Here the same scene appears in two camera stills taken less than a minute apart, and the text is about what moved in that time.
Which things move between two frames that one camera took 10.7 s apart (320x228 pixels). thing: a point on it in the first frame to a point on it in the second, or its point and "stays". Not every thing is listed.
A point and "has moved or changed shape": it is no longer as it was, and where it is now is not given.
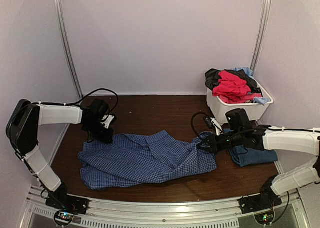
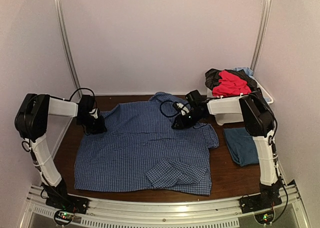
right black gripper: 214,145 to 182,124
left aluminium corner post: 67,49 stays
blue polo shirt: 244,157 stays
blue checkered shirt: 143,157 has moved or changed shape
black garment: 211,78 stays
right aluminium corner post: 261,28 stays
